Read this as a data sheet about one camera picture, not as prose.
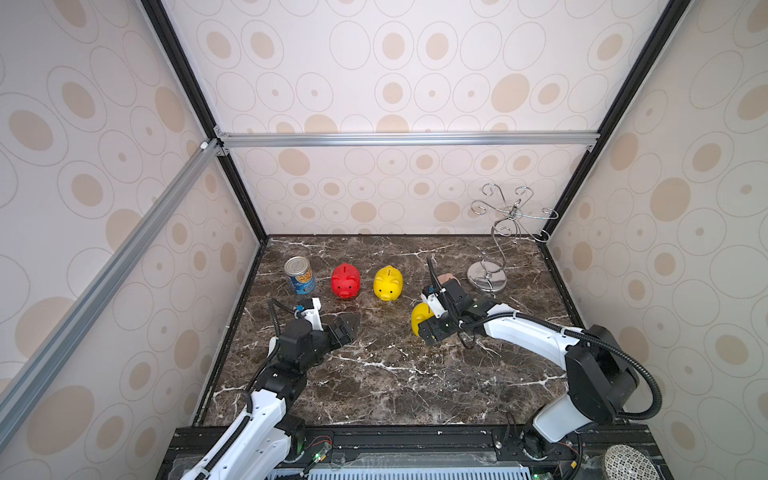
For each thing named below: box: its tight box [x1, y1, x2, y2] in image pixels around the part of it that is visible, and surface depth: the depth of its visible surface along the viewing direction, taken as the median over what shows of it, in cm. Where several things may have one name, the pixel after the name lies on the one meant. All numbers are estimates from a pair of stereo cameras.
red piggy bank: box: [331, 262, 361, 299], surface depth 99 cm
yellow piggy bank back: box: [373, 265, 404, 302], surface depth 97 cm
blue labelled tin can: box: [284, 256, 316, 295], surface depth 99 cm
